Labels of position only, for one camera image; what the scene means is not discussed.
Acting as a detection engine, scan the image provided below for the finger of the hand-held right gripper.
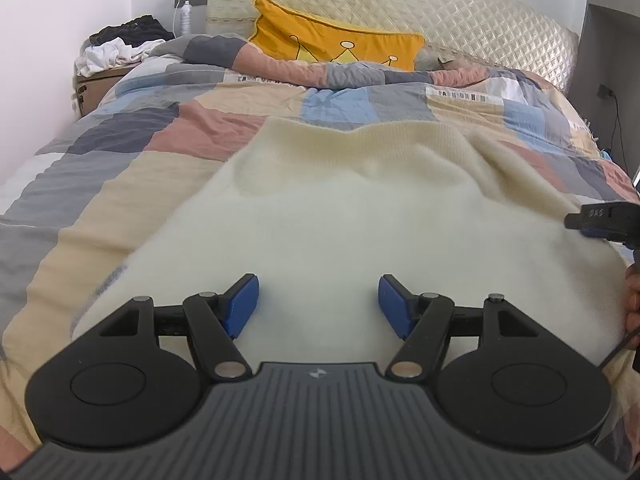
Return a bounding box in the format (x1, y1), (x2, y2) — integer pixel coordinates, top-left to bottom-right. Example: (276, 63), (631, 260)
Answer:
(565, 207), (618, 241)

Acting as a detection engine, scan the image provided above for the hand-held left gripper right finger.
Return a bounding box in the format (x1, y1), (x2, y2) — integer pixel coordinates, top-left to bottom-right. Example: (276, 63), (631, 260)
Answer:
(378, 273), (543, 380)

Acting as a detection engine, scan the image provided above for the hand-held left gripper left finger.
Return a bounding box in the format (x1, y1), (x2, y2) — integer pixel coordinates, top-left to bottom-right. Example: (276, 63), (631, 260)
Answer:
(97, 273), (261, 381)

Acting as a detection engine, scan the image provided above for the cream striped knit sweater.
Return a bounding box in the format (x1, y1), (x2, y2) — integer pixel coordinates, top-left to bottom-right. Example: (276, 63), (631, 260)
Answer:
(70, 120), (633, 381)

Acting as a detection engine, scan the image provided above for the white clothes pile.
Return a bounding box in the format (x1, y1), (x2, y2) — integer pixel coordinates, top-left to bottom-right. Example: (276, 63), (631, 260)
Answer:
(75, 39), (166, 78)

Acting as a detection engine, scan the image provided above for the black clothes pile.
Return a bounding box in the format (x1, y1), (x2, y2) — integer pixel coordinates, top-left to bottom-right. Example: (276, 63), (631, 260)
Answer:
(90, 16), (176, 46)

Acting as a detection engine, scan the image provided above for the person's right hand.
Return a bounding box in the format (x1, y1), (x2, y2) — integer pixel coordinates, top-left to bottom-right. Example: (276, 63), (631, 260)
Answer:
(624, 261), (640, 348)

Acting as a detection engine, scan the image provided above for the patchwork checked duvet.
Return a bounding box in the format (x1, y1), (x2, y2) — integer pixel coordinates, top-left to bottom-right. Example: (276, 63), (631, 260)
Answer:
(0, 34), (640, 461)

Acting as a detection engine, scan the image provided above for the grey green pillow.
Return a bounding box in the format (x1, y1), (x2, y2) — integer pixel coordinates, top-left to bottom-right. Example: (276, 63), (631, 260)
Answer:
(415, 42), (481, 72)

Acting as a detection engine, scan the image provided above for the cream quilted headboard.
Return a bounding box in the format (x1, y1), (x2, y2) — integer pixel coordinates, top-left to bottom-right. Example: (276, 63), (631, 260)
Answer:
(206, 0), (580, 96)

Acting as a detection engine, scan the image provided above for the wooden nightstand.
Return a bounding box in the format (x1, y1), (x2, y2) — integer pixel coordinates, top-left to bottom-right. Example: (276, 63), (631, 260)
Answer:
(72, 62), (131, 121)

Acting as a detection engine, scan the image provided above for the yellow crown print pillow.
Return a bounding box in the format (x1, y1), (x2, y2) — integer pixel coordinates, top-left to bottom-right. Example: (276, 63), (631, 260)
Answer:
(248, 0), (426, 72)

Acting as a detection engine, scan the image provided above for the black plug with cable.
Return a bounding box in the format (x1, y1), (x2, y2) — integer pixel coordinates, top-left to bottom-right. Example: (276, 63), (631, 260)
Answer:
(597, 85), (621, 161)

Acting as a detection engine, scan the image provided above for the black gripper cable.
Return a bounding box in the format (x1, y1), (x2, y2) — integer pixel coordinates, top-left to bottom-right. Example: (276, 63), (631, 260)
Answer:
(597, 327), (640, 368)

